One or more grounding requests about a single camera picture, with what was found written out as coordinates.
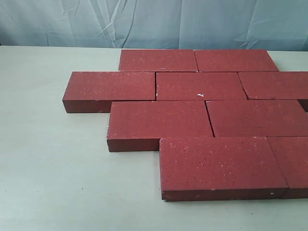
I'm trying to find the red brick top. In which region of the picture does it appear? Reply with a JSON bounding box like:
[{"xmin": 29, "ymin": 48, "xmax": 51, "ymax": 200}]
[{"xmin": 107, "ymin": 101, "xmax": 213, "ymax": 152}]

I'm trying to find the red brick with white mark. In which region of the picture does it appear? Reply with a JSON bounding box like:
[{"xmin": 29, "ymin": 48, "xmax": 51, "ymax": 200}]
[{"xmin": 156, "ymin": 72, "xmax": 247, "ymax": 101}]

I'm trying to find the red brick rear under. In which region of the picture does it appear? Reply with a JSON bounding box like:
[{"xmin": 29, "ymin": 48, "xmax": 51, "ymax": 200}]
[{"xmin": 119, "ymin": 49, "xmax": 198, "ymax": 72}]

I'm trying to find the red brick right row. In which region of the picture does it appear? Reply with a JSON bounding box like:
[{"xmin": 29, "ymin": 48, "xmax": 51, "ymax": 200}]
[{"xmin": 238, "ymin": 71, "xmax": 308, "ymax": 112}]

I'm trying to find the white backdrop curtain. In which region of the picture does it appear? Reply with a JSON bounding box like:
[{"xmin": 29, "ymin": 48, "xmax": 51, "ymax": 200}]
[{"xmin": 0, "ymin": 0, "xmax": 308, "ymax": 51}]

